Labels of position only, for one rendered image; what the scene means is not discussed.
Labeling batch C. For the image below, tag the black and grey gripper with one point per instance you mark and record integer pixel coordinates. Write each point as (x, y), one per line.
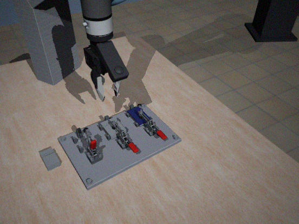
(94, 61)

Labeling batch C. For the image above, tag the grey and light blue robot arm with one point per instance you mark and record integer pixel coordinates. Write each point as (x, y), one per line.
(101, 10)

